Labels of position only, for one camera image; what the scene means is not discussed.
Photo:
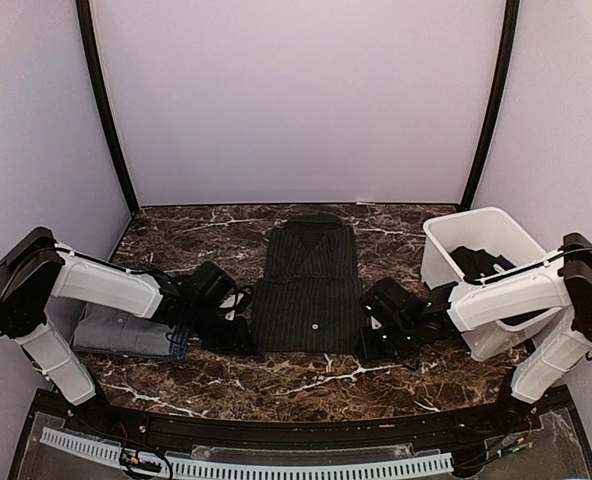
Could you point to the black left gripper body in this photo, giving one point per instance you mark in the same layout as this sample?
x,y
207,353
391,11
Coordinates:
x,y
217,338

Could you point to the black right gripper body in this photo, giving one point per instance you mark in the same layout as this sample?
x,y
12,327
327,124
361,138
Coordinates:
x,y
393,343

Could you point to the black pinstriped long sleeve shirt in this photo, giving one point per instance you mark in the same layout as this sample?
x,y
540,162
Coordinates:
x,y
308,297

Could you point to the grey button shirt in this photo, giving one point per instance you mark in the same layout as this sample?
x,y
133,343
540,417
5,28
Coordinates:
x,y
105,330

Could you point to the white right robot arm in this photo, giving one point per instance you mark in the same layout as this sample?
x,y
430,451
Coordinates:
x,y
494,312

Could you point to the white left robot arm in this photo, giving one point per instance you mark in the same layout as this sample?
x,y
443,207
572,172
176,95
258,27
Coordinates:
x,y
38,268

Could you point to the black shirt in bin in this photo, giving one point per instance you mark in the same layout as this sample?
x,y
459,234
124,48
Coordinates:
x,y
479,263

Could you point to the white plastic bin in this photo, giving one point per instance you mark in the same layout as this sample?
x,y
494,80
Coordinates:
x,y
476,244

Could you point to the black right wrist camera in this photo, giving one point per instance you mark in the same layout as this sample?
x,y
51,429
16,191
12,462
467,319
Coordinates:
x,y
391,305

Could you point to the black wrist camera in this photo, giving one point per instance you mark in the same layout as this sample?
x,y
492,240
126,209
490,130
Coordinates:
x,y
391,305
214,289

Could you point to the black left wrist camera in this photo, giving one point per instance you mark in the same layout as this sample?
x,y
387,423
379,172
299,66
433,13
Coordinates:
x,y
214,289

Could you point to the black front rail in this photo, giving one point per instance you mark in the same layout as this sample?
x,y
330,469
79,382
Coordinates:
x,y
456,428

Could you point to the left black frame post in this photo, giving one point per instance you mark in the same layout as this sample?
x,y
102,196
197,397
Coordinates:
x,y
99,89

